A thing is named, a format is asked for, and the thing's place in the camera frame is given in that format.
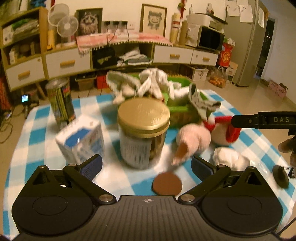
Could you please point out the black bag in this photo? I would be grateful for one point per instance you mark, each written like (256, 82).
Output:
(105, 58)

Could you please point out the wooden cabinet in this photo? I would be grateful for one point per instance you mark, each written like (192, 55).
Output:
(45, 60)

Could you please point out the white printed storage box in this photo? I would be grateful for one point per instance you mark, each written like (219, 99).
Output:
(198, 73)

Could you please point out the folded clothes pile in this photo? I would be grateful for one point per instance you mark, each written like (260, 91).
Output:
(134, 58)

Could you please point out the white cloth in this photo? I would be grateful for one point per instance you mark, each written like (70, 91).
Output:
(157, 80)
(231, 158)

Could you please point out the white crumpled cloth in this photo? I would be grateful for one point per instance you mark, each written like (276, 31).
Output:
(231, 158)

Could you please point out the framed cartoon picture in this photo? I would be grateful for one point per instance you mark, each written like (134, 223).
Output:
(153, 20)

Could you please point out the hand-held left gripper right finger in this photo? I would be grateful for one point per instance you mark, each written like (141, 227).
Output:
(203, 169)

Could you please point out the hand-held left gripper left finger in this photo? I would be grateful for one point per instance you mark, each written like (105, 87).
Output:
(92, 165)

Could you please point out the red box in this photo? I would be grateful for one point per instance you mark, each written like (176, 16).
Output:
(101, 81)

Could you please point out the pink boxes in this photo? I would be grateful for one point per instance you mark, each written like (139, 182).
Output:
(278, 89)

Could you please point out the clear storage box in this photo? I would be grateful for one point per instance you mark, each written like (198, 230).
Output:
(86, 83)

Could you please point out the grey refrigerator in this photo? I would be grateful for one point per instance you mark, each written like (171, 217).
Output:
(251, 51)

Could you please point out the pink plush toy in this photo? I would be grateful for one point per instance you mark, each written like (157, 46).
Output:
(195, 139)

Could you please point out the brown round pad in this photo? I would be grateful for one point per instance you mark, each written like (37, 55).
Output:
(167, 184)

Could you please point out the small camera on tripod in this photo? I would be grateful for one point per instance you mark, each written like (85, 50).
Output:
(25, 98)

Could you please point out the blue white checkered blanket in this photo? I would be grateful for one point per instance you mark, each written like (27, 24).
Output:
(34, 139)

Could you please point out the framed owl picture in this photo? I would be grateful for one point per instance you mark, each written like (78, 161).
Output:
(89, 22)

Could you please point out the tall green black can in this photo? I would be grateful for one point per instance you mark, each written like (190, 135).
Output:
(61, 102)

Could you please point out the pink table runner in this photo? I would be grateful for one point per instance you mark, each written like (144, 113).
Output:
(138, 38)

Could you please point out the clear jar with gold lid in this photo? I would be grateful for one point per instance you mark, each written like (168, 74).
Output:
(143, 120)

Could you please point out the green plastic bin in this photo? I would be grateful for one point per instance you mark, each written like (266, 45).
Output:
(178, 109)

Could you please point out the paper roll tubes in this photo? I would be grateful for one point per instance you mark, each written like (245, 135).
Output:
(178, 27)

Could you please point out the person's right hand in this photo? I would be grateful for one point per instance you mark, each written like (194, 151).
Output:
(288, 144)

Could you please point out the white appliance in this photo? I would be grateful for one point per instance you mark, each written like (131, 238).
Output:
(201, 19)

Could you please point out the white cabinet drawer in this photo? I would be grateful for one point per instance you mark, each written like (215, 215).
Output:
(173, 55)
(68, 62)
(24, 74)
(204, 58)

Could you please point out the blue white milk carton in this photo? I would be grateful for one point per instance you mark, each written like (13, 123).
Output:
(78, 141)

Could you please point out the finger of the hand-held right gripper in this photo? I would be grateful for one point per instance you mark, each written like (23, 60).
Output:
(280, 176)
(245, 121)

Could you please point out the small white fan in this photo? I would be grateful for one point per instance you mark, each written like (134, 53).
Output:
(67, 26)

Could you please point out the red gift bag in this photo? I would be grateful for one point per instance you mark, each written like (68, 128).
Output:
(226, 55)

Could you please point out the cardboard box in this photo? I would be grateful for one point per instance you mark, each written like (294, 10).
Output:
(232, 69)

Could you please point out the black microwave oven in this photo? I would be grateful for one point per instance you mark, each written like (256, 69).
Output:
(210, 39)

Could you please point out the bag of oranges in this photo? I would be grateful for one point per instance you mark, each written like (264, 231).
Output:
(217, 80)

